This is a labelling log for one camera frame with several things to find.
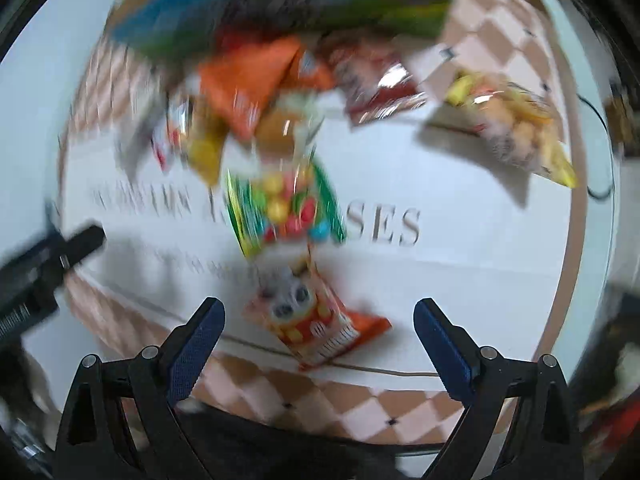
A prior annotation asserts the orange cartoon snack packet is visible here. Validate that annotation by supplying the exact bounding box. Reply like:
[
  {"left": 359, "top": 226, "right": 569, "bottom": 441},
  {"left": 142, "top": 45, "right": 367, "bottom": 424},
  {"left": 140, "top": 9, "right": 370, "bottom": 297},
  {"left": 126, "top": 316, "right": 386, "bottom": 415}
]
[{"left": 242, "top": 254, "right": 394, "bottom": 372}]

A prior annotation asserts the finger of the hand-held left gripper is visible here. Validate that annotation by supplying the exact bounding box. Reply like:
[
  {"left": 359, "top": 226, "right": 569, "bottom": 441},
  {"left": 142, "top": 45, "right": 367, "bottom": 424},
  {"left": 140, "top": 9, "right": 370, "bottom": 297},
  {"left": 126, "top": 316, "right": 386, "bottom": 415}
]
[{"left": 0, "top": 224, "right": 107, "bottom": 302}]

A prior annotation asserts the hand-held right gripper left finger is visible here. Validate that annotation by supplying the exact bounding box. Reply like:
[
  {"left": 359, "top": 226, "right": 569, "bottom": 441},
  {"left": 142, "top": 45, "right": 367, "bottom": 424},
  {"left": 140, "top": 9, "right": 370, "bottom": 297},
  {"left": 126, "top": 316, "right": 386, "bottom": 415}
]
[{"left": 54, "top": 297, "right": 226, "bottom": 480}]

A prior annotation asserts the small white red packet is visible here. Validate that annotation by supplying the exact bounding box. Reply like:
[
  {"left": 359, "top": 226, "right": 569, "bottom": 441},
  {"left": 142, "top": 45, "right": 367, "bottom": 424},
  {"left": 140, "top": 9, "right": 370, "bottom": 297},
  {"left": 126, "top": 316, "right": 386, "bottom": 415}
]
[{"left": 149, "top": 99, "right": 192, "bottom": 172}]

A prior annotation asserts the red snack packet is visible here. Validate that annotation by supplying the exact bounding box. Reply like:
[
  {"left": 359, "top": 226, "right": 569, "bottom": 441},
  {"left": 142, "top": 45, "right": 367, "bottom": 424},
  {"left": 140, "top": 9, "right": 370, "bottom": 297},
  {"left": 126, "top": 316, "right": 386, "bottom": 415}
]
[{"left": 329, "top": 42, "right": 430, "bottom": 127}]

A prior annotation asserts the green candy packet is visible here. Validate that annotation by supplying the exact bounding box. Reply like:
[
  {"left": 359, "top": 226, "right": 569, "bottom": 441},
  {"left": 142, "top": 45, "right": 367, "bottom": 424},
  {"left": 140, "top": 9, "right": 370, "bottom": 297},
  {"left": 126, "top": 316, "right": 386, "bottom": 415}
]
[{"left": 224, "top": 156, "right": 349, "bottom": 262}]

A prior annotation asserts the small yellow snack packet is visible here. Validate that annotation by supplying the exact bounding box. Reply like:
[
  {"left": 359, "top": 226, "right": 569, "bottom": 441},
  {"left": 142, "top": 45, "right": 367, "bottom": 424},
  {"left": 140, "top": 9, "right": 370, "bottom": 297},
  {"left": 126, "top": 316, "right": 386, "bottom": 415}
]
[{"left": 179, "top": 97, "right": 232, "bottom": 187}]

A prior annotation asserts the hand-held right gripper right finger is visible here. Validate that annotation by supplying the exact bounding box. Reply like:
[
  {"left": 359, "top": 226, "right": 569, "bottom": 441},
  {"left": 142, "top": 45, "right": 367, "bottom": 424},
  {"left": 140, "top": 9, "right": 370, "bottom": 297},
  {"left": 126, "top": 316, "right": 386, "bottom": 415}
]
[{"left": 414, "top": 297, "right": 587, "bottom": 480}]

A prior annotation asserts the black cable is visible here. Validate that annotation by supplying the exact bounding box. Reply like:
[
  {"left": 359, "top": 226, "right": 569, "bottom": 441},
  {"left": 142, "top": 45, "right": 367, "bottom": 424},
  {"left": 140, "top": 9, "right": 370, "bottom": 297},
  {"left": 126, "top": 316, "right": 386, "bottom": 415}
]
[{"left": 574, "top": 91, "right": 617, "bottom": 202}]

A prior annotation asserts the burger print snack packet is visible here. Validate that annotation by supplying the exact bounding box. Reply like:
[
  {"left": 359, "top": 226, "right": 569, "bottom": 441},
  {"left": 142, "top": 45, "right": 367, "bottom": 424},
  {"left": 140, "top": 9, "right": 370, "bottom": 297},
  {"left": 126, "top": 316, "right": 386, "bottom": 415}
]
[{"left": 254, "top": 89, "right": 327, "bottom": 162}]

